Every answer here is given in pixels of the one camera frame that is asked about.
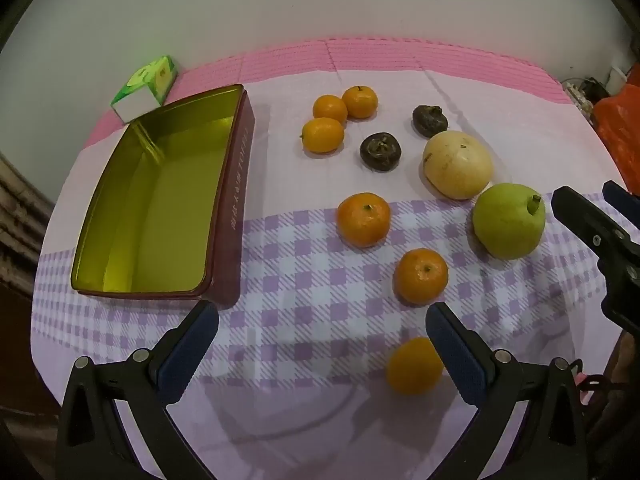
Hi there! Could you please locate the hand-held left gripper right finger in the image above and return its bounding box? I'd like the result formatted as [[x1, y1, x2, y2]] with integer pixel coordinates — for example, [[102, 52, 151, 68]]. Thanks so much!
[[425, 301, 588, 480]]

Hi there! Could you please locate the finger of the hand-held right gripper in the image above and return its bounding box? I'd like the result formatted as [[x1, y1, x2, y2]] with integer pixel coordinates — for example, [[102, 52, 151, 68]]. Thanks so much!
[[551, 186, 633, 261], [602, 180, 640, 233]]

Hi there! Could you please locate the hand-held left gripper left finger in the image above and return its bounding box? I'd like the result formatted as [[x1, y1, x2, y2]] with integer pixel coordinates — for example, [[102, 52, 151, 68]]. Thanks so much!
[[56, 300, 221, 480]]

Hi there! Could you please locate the orange tangerine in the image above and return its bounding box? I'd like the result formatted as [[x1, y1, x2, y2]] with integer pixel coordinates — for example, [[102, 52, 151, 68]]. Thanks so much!
[[300, 117, 346, 155], [336, 192, 391, 248], [312, 94, 349, 125], [393, 248, 449, 306], [342, 85, 379, 120], [386, 336, 445, 396]]

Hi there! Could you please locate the green pear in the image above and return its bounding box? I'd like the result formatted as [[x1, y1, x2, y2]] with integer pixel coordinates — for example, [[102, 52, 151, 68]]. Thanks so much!
[[473, 182, 547, 261]]

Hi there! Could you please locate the yellow pear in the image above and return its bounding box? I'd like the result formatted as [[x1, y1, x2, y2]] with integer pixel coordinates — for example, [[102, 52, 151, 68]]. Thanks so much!
[[422, 130, 495, 201]]

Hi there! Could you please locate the red and gold tin box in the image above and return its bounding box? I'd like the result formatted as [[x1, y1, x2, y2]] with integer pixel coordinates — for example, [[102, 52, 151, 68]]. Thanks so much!
[[70, 84, 257, 310]]

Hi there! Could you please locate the dark brown water chestnut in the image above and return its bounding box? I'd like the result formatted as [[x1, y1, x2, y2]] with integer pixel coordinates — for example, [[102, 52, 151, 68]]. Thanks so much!
[[360, 132, 403, 171], [412, 104, 449, 139]]

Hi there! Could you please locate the orange plastic bag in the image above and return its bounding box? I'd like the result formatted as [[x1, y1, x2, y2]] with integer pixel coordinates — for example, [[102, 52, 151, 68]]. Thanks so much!
[[592, 62, 640, 186]]

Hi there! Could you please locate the pink and purple checked tablecloth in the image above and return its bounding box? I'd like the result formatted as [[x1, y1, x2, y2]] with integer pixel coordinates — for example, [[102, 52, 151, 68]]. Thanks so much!
[[30, 35, 640, 480]]

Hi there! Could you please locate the brown wooden furniture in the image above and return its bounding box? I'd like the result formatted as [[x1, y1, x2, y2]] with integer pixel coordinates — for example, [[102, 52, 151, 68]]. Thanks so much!
[[0, 280, 61, 421]]

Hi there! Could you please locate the patterned beige curtain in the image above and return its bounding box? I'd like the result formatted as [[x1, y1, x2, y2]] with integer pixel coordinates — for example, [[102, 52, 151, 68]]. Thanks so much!
[[0, 155, 56, 301]]

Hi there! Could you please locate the green tissue pack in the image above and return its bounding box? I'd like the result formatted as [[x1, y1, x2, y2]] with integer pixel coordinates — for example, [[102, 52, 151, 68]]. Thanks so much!
[[110, 55, 179, 125]]

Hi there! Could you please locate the white wall charger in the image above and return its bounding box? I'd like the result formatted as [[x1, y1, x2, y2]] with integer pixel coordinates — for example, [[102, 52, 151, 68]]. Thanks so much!
[[607, 66, 629, 94]]

